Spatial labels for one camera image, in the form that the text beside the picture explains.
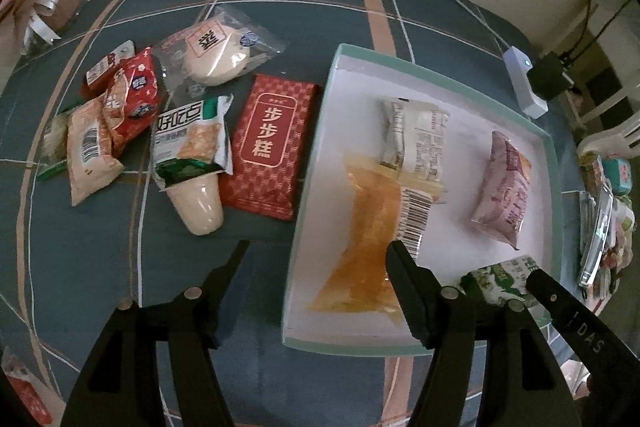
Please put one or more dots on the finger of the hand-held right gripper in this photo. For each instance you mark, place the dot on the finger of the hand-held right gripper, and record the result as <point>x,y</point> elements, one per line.
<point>575,322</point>

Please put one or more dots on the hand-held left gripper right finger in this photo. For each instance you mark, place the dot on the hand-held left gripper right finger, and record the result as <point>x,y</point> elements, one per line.
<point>407,292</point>

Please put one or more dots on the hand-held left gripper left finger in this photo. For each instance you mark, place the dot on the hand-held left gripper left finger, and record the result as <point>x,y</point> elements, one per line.
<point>225,287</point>

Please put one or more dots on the yellow clear snack packet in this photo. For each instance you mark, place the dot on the yellow clear snack packet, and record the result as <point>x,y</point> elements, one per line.
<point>365,227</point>

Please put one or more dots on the white jelly cup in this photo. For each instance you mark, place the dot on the white jelly cup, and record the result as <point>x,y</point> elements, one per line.
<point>197,207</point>

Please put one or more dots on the green white leaf-print packet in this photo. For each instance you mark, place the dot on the green white leaf-print packet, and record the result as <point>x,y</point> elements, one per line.
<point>492,279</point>

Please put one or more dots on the green white cracker packet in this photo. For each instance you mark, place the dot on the green white cracker packet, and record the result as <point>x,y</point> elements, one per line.
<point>187,142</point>

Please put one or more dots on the red patterned cake packet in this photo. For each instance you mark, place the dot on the red patterned cake packet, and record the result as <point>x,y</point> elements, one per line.
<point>270,142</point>

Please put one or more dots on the white box with teal rim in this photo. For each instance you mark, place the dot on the white box with teal rim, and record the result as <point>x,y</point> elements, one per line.
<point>350,117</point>

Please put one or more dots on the beige barcode snack packet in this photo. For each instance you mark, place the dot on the beige barcode snack packet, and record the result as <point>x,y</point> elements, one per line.
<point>90,157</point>

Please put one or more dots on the red cartoon snack packet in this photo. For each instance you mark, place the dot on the red cartoon snack packet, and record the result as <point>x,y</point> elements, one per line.
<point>135,102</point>

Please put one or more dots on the clear plastic package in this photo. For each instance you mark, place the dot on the clear plastic package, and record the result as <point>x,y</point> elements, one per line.
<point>595,237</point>

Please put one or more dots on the pink snack packet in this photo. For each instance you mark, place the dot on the pink snack packet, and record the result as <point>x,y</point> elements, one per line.
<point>502,192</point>

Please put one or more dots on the small teal box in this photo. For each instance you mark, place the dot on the small teal box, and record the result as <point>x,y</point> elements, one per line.
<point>617,174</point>

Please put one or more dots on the white grey snack packet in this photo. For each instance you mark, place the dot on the white grey snack packet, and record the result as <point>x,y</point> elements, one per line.
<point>415,137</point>

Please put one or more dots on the white plastic chair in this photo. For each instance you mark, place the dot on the white plastic chair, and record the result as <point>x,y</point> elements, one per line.
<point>615,134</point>

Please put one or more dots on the green edged snack packet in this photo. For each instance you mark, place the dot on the green edged snack packet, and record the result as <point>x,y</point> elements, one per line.
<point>50,157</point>

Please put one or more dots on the red foil packet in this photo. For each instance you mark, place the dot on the red foil packet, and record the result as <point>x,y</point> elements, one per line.
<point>27,397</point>

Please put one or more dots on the round bun in clear wrap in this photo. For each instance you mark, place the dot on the round bun in clear wrap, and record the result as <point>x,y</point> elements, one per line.
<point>215,52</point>

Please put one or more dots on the white power strip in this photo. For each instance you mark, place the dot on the white power strip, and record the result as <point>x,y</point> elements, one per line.
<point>522,82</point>

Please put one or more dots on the black power adapter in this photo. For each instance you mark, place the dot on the black power adapter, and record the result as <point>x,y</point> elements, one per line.
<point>550,74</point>

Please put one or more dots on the small red white packet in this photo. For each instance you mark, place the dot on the small red white packet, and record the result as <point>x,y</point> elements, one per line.
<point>102,69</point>

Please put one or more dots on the blue plaid tablecloth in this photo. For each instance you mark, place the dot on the blue plaid tablecloth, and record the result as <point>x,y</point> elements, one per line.
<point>300,7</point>

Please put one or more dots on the brown cardboard box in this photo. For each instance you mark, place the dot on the brown cardboard box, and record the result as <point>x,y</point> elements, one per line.
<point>70,7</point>

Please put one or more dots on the white printed ribbon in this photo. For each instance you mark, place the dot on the white printed ribbon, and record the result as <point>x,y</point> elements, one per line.
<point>45,2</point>

